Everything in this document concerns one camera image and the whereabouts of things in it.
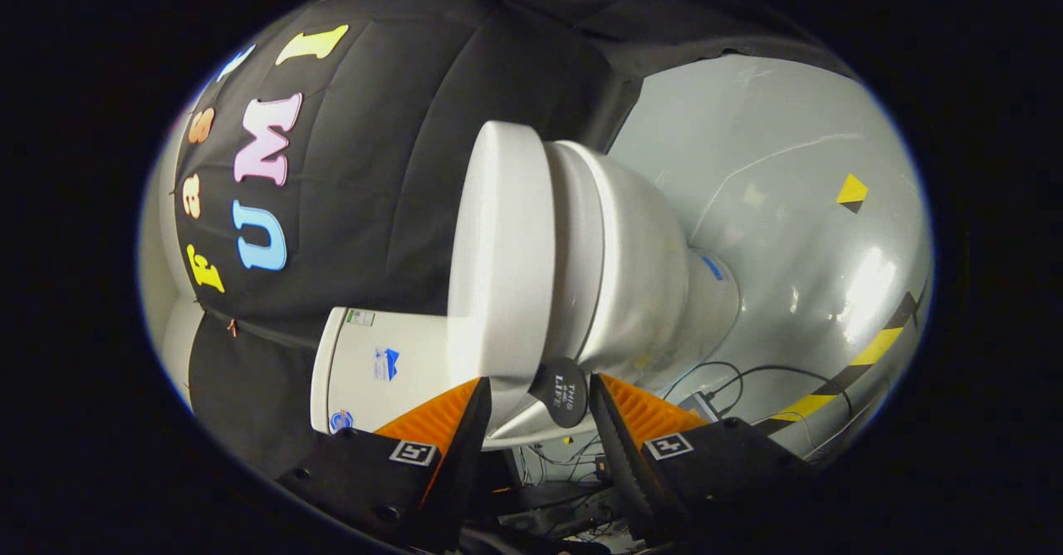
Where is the bundle of black cables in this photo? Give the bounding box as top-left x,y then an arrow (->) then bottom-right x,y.
495,432 -> 632,543

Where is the grey power adapter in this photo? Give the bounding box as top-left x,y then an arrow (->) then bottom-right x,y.
679,391 -> 722,423

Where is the black backdrop cloth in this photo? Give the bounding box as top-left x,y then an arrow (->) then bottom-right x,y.
170,0 -> 860,489

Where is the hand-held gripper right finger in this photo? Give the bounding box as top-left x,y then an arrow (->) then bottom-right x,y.
588,372 -> 821,544

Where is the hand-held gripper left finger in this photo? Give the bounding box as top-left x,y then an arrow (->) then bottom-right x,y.
277,376 -> 493,553

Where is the yellow black hazard tape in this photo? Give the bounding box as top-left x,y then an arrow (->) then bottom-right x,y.
752,277 -> 931,438

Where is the round black tag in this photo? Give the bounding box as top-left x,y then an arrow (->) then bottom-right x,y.
528,358 -> 589,430

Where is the black cable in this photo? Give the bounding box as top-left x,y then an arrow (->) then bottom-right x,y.
663,361 -> 856,425

